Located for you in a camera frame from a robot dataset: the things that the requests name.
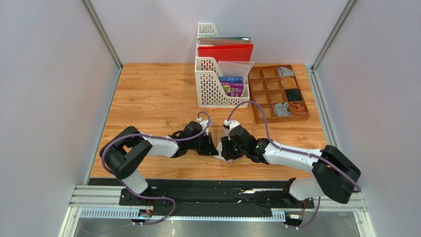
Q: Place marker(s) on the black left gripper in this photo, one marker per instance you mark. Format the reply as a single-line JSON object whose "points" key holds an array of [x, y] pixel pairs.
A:
{"points": [[209, 149]]}

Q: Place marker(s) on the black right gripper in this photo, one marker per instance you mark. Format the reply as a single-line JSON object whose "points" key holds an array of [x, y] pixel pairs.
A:
{"points": [[226, 148]]}

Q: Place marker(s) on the pink underwear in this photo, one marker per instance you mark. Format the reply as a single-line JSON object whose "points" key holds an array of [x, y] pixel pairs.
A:
{"points": [[225, 148]]}

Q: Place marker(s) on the grey underwear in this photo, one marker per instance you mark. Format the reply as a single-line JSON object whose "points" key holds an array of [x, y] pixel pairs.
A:
{"points": [[282, 109]]}

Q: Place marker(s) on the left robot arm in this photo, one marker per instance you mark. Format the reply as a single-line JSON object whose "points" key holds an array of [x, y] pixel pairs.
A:
{"points": [[123, 155]]}

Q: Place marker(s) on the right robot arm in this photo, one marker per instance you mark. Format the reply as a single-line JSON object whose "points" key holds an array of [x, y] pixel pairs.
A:
{"points": [[333, 174]]}

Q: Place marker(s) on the white file organizer rack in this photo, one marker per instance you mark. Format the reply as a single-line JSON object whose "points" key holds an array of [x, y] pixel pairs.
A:
{"points": [[209, 89]]}

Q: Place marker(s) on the purple book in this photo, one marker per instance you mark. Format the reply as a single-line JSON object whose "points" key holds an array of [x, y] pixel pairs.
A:
{"points": [[232, 89]]}

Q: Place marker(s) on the blue book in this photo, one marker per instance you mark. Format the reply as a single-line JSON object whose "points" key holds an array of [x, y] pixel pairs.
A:
{"points": [[231, 79]]}

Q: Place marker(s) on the wooden compartment tray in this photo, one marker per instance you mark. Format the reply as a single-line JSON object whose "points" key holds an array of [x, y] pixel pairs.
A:
{"points": [[266, 89]]}

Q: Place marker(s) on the orange rolled cloth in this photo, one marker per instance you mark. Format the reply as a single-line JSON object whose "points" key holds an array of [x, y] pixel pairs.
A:
{"points": [[298, 109]]}

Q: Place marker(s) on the black rolled cloth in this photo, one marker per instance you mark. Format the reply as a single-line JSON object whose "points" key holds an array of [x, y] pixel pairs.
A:
{"points": [[293, 94]]}

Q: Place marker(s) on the translucent plastic folder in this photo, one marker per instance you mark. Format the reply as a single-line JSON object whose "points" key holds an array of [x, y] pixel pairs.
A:
{"points": [[236, 69]]}

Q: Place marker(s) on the brown rolled cloth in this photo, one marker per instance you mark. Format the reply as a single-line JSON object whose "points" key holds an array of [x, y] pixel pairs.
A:
{"points": [[289, 83]]}

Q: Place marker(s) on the grey rolled cloth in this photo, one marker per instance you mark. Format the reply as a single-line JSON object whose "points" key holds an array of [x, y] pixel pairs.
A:
{"points": [[285, 72]]}

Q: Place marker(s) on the red folder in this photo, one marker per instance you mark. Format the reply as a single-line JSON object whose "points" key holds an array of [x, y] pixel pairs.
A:
{"points": [[234, 52]]}

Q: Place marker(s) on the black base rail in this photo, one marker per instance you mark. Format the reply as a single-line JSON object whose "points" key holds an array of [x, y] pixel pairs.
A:
{"points": [[219, 200]]}

